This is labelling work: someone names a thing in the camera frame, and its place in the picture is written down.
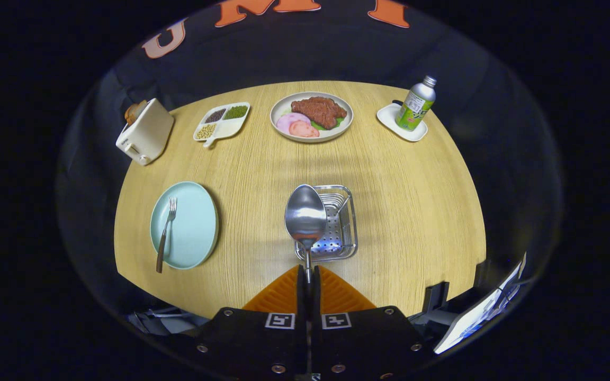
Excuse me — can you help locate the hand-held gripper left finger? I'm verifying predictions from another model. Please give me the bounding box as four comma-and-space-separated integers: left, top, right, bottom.
194, 265, 308, 379

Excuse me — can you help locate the wooden handled metal spoon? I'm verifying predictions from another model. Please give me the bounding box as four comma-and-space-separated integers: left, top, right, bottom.
284, 184, 328, 284

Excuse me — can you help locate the dark plastic bag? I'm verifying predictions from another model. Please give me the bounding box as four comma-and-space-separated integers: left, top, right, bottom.
125, 307, 205, 335

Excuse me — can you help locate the wooden handled metal fork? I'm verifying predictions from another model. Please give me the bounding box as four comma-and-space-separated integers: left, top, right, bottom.
156, 197, 178, 274

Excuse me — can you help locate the brown steak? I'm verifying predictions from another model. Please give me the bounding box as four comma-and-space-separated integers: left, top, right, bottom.
291, 96, 348, 130

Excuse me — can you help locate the white square coaster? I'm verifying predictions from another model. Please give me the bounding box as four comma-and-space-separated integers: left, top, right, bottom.
377, 102, 428, 142

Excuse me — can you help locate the white divided dish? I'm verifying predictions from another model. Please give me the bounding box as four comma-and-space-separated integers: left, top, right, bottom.
193, 102, 251, 148

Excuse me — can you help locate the mint green plate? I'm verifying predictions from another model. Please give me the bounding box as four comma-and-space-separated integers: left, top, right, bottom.
150, 182, 219, 270

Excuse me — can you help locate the pink ham slice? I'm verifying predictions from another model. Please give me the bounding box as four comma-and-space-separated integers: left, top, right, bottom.
276, 113, 312, 135

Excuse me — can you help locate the round beige plate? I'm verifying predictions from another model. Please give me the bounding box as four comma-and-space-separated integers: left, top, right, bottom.
270, 92, 354, 143

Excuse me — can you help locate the green lettuce leaf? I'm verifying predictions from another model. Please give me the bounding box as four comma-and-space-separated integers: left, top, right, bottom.
310, 116, 345, 131

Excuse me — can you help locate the cream toaster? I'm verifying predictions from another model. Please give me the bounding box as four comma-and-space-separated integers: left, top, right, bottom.
116, 98, 175, 166

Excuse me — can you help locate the white printed panel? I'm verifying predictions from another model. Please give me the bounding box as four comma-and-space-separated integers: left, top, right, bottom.
434, 254, 528, 354

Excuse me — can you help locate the metal wire basket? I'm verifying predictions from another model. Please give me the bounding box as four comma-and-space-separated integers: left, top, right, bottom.
294, 185, 358, 262

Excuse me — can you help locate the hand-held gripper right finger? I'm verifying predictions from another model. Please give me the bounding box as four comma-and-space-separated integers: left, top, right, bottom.
313, 265, 428, 379

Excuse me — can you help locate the green labelled metal bottle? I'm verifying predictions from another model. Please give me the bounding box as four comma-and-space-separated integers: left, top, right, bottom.
396, 75, 437, 131

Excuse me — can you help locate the toast slice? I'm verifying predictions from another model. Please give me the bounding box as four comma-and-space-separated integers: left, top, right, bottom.
124, 100, 148, 125

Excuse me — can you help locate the reddish ham slice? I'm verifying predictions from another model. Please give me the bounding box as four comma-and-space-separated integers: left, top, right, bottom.
289, 120, 320, 139

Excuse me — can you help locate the black bracket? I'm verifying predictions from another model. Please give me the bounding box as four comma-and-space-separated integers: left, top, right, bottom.
424, 282, 450, 318

